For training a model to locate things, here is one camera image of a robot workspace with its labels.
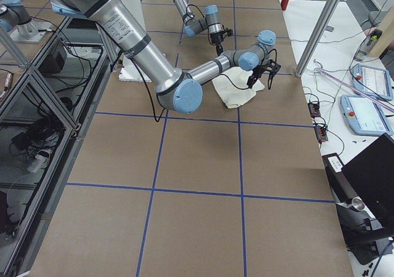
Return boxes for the cream long sleeve shirt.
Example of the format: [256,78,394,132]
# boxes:
[212,67,265,109]

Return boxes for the far blue teach pendant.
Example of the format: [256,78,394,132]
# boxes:
[352,64,393,101]

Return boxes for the aluminium frame post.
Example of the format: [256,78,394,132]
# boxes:
[295,0,340,78]

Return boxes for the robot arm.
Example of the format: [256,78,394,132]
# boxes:
[172,0,233,55]
[51,0,280,114]

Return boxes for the black laptop computer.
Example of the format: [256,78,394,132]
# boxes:
[342,134,393,227]

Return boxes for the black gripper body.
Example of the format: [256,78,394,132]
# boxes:
[209,31,225,46]
[252,63,271,77]

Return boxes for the near blue teach pendant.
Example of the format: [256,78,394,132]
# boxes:
[340,95,393,136]

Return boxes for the blue teach pendant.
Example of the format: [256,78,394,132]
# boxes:
[340,95,393,136]
[352,64,393,101]

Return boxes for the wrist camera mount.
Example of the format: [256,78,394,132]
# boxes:
[223,28,233,37]
[266,59,281,90]

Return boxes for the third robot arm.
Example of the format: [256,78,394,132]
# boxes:
[1,0,52,43]

